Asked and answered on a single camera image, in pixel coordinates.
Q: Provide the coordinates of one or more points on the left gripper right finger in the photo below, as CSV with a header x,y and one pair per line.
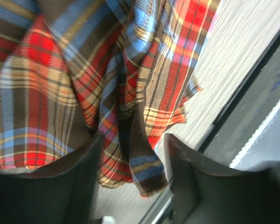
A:
x,y
207,192

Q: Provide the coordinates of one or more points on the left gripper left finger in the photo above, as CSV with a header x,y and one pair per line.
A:
x,y
62,192

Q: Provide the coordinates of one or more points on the plaid flannel shirt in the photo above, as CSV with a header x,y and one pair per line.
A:
x,y
70,69

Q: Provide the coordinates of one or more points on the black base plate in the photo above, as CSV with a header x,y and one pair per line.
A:
x,y
248,132

